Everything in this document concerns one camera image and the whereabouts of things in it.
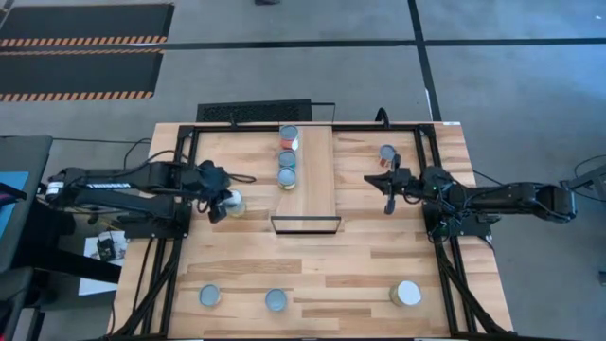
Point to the dark grey desk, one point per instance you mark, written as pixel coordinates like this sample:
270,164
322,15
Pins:
23,151

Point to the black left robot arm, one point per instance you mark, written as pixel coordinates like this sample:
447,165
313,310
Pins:
118,182

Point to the grey metal stand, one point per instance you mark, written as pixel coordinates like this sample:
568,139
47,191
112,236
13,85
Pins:
592,177

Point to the orange pink pineapple can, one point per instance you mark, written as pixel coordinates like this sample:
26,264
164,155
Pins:
289,132

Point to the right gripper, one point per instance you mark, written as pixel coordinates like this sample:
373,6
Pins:
409,182

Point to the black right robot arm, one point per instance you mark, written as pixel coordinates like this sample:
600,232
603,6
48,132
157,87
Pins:
497,194

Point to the small black controller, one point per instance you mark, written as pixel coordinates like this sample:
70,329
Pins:
106,248

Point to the blue yellow can white lid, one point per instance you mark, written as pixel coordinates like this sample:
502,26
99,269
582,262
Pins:
407,292
234,199

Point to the teal labelled can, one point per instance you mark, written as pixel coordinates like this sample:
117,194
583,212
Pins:
287,158

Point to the red orange labelled can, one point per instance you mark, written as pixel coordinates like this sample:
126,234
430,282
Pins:
386,152

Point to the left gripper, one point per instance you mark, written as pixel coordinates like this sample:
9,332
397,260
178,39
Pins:
201,180

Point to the black hazard striped floor mat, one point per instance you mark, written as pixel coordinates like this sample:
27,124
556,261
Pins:
85,21
80,71

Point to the blue flat pad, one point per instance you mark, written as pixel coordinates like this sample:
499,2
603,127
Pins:
12,199

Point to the white paper sheet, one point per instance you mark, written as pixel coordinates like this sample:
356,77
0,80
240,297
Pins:
90,279

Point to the wooden shelf with black rails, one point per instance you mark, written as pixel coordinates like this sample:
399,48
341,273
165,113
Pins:
317,180

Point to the black aluminium table frame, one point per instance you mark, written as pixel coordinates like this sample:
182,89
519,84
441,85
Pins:
369,127

